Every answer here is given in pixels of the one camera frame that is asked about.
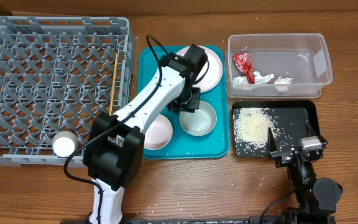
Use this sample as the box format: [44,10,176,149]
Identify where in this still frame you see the wooden chopstick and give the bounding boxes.
[109,52,118,116]

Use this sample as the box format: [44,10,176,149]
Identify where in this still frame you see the grey dishwasher rack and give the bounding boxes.
[0,16,135,166]

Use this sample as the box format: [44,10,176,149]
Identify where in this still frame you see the large white plate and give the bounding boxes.
[193,45,223,93]

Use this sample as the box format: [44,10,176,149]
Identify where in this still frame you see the grey bowl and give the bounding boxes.
[179,101,217,136]

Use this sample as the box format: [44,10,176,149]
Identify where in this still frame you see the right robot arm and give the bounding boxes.
[258,123,343,223]

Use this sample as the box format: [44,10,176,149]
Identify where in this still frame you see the black waste tray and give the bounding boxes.
[232,100,319,152]

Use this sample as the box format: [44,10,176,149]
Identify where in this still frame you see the red snack wrapper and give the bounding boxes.
[232,52,255,84]

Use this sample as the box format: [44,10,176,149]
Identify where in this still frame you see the white tissue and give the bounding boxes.
[232,71,275,90]

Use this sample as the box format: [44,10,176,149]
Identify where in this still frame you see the clear plastic waste bin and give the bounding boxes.
[225,34,333,98]

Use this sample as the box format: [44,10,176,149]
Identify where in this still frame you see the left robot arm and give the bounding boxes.
[63,44,208,223]

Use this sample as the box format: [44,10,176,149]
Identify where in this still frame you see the white paper cup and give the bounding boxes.
[52,131,78,157]

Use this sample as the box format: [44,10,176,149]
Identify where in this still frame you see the white rice grains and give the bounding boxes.
[233,108,295,158]

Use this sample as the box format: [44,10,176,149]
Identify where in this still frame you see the teal serving tray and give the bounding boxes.
[137,45,231,159]

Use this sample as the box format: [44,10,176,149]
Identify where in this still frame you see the small pink-rimmed white plate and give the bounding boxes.
[144,114,173,151]

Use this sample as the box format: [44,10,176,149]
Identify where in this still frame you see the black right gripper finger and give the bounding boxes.
[268,128,277,153]
[305,122,328,144]

